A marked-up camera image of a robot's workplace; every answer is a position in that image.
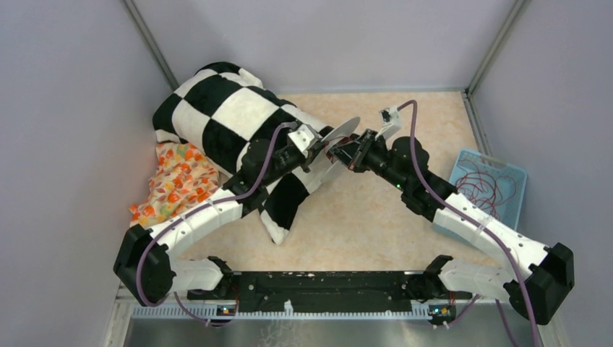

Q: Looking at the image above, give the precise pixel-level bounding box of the grey plastic cable spool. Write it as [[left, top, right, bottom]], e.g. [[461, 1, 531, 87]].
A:
[[297, 117, 361, 184]]

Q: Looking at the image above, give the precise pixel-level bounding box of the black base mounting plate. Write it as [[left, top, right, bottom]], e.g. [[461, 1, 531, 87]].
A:
[[187, 271, 472, 313]]

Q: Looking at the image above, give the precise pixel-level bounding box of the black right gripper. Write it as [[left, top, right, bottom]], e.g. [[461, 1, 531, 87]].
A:
[[331, 128, 409, 191]]

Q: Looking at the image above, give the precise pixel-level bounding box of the orange floral cloth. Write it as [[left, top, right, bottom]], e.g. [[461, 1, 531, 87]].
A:
[[129, 142, 220, 228]]

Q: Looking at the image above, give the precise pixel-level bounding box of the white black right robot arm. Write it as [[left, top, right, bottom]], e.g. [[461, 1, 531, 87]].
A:
[[327, 130, 575, 325]]

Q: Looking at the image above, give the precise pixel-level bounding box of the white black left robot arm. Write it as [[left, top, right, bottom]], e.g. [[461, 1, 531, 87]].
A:
[[113, 139, 326, 307]]

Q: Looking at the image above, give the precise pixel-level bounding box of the black white checkered pillow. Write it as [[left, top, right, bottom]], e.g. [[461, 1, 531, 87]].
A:
[[153, 61, 333, 244]]

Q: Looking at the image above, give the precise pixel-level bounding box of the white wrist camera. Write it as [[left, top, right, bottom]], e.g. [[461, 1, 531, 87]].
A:
[[288, 124, 321, 158], [375, 106, 403, 141]]

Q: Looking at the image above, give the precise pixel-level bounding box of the red thin wire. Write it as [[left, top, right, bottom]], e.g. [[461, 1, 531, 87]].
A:
[[455, 160, 519, 221]]

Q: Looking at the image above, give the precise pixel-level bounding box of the light blue plastic basket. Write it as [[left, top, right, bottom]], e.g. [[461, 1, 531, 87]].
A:
[[449, 149, 528, 230]]

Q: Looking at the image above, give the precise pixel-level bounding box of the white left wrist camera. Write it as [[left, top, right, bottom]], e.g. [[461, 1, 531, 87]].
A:
[[288, 124, 321, 158]]

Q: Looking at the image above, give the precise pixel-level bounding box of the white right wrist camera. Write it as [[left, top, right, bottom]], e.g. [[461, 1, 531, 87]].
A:
[[375, 106, 403, 141]]

